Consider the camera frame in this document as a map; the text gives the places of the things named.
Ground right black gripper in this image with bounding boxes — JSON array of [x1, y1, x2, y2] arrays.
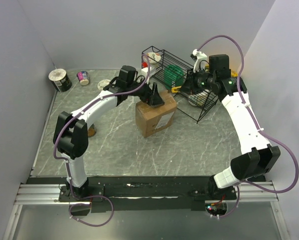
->
[[180, 66, 216, 95]]

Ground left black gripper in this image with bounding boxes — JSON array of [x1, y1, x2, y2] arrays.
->
[[127, 76, 165, 107]]

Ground brown cardboard express box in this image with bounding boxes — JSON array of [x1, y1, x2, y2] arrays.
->
[[135, 90, 177, 138]]

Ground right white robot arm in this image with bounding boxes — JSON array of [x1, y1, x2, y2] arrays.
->
[[180, 50, 281, 200]]

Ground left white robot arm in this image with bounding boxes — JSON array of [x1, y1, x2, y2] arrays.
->
[[53, 65, 165, 201]]

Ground white bowl in rack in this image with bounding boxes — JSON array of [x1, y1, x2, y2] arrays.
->
[[192, 90, 210, 107]]

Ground green plastic cup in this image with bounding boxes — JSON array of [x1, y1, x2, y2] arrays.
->
[[163, 64, 185, 89]]

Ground yogurt cup in rack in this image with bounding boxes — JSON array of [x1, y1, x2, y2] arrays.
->
[[146, 51, 162, 66]]

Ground yellow snack bag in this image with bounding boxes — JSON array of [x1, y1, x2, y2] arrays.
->
[[231, 70, 238, 78]]

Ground white yogurt cup on table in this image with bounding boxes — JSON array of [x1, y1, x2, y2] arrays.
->
[[97, 79, 111, 91]]

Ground brown tin can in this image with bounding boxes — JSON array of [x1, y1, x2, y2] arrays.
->
[[87, 124, 97, 138]]

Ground purple yogurt cup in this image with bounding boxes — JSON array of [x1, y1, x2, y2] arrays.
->
[[76, 71, 90, 86]]

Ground black paper cup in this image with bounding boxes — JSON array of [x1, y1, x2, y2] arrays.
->
[[48, 68, 72, 93]]

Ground circuit board with leds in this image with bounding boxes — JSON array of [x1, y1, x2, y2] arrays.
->
[[205, 202, 228, 216]]

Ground black wire rack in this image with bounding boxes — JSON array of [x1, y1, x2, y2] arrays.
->
[[143, 45, 218, 123]]

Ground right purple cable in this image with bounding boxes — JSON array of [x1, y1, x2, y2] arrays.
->
[[196, 34, 299, 194]]

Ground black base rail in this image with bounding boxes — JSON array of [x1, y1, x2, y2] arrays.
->
[[26, 176, 255, 216]]

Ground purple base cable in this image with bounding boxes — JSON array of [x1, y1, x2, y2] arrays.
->
[[68, 194, 119, 228]]

